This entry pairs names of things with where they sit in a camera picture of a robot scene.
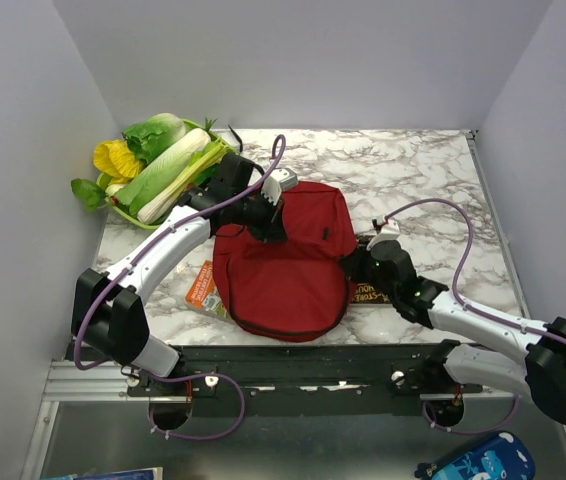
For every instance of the aluminium rail frame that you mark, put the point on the aluminium rail frame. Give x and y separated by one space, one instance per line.
93 426

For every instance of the blue book corner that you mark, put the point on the blue book corner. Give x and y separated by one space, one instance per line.
152 473

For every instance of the treehouse storey book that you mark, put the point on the treehouse storey book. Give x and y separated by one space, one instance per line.
365 294

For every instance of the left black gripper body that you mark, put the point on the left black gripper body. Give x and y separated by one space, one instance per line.
257 213

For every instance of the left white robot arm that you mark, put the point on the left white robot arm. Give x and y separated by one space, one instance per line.
109 308

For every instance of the napa cabbage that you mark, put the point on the napa cabbage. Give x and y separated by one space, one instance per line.
158 175

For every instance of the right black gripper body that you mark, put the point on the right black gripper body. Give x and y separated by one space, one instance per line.
363 270

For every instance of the yellow leaf vegetable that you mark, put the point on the yellow leaf vegetable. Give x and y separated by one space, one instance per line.
114 158

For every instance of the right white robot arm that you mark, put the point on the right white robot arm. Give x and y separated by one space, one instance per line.
522 356

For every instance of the blue pencil case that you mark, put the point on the blue pencil case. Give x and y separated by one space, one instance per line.
499 455

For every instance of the orange paperback book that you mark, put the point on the orange paperback book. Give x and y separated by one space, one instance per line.
203 296

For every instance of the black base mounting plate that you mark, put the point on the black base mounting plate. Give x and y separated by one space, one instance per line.
288 381

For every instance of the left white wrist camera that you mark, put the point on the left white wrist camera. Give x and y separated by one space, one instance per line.
279 181

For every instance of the celery stalk bunch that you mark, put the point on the celery stalk bunch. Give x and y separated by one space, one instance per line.
199 162

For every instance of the red backpack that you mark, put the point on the red backpack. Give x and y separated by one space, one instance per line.
295 290

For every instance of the green lettuce head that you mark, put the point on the green lettuce head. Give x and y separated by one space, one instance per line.
148 139

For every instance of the green plastic basket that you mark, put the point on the green plastic basket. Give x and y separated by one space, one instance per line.
103 181

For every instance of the dark green spinach leaf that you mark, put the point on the dark green spinach leaf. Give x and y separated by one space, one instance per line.
89 193

